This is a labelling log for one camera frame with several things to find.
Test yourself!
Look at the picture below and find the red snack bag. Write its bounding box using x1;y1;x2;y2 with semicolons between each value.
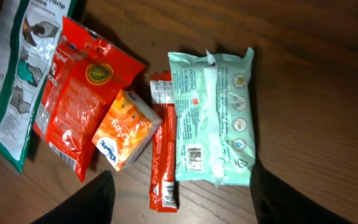
33;17;145;181

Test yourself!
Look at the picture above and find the green white packet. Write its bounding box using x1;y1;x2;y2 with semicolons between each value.
0;0;85;172

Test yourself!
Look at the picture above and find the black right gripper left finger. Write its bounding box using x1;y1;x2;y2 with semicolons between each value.
34;170;116;224

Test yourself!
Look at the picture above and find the mint green snack packet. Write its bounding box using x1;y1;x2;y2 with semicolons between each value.
168;48;256;186

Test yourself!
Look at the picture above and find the orange white small packet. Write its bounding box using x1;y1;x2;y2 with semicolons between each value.
92;90;162;172

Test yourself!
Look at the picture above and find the red stick packet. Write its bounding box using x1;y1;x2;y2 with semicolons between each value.
149;72;178;213

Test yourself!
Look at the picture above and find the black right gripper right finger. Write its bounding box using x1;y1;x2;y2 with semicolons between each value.
250;164;350;224

